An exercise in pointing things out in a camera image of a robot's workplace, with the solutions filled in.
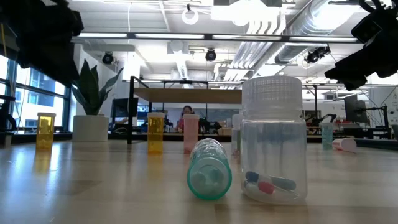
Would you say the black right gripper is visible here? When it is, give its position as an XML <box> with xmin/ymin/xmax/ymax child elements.
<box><xmin>325</xmin><ymin>26</ymin><xmax>398</xmax><ymax>91</ymax></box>

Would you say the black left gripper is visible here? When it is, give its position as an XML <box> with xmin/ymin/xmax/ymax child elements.
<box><xmin>0</xmin><ymin>0</ymin><xmax>84</xmax><ymax>87</ymax></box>

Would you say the green pill bottle white cap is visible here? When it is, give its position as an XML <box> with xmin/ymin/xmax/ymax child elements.
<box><xmin>320</xmin><ymin>122</ymin><xmax>335</xmax><ymax>151</ymax></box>

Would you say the pink pill bottle white cap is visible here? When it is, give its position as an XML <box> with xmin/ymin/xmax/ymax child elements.
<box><xmin>331</xmin><ymin>138</ymin><xmax>358</xmax><ymax>153</ymax></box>
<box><xmin>182</xmin><ymin>114</ymin><xmax>200</xmax><ymax>154</ymax></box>

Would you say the amber pill bottle white cap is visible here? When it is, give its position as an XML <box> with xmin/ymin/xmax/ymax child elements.
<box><xmin>146</xmin><ymin>112</ymin><xmax>165</xmax><ymax>154</ymax></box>
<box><xmin>35</xmin><ymin>112</ymin><xmax>57</xmax><ymax>151</ymax></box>

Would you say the clear wide capsule bottle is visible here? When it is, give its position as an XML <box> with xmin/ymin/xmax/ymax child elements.
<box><xmin>240</xmin><ymin>75</ymin><xmax>308</xmax><ymax>205</ymax></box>

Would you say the clear pill bottle white cap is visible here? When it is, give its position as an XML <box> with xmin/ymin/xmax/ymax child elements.
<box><xmin>231</xmin><ymin>113</ymin><xmax>244</xmax><ymax>156</ymax></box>

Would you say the black computer monitor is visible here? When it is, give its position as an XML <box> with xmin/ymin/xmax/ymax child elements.
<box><xmin>111</xmin><ymin>97</ymin><xmax>139</xmax><ymax>118</ymax></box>
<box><xmin>344</xmin><ymin>94</ymin><xmax>369</xmax><ymax>124</ymax></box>

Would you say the green snake plant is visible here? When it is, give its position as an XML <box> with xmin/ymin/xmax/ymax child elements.
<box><xmin>72</xmin><ymin>58</ymin><xmax>124</xmax><ymax>116</ymax></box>

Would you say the white plant pot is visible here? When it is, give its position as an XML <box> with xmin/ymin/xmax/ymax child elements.
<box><xmin>72</xmin><ymin>114</ymin><xmax>109</xmax><ymax>143</ymax></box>

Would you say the person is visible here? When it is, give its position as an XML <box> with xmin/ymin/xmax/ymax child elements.
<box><xmin>177</xmin><ymin>105</ymin><xmax>195</xmax><ymax>131</ymax></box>

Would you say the green translucent pill bottle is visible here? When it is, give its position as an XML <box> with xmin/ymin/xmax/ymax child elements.
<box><xmin>186</xmin><ymin>137</ymin><xmax>233</xmax><ymax>201</ymax></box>

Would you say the large window black frame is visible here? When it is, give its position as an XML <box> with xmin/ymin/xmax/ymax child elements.
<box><xmin>0</xmin><ymin>54</ymin><xmax>72</xmax><ymax>133</ymax></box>

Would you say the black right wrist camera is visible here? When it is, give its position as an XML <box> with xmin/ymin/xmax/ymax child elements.
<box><xmin>351</xmin><ymin>14</ymin><xmax>386</xmax><ymax>44</ymax></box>

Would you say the silver ventilation duct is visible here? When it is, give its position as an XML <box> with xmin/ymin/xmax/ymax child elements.
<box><xmin>275</xmin><ymin>0</ymin><xmax>352</xmax><ymax>65</ymax></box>

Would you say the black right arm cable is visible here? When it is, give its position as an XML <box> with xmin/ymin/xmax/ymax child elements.
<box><xmin>359</xmin><ymin>0</ymin><xmax>385</xmax><ymax>13</ymax></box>

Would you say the black aluminium table frame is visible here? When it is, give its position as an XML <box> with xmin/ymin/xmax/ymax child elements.
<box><xmin>0</xmin><ymin>132</ymin><xmax>398</xmax><ymax>152</ymax></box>

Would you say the wooden shelf black frame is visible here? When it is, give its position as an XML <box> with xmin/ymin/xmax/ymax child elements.
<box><xmin>127</xmin><ymin>75</ymin><xmax>243</xmax><ymax>146</ymax></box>

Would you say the white hanging ring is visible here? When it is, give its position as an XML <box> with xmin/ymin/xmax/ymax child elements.
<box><xmin>182</xmin><ymin>4</ymin><xmax>200</xmax><ymax>26</ymax></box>

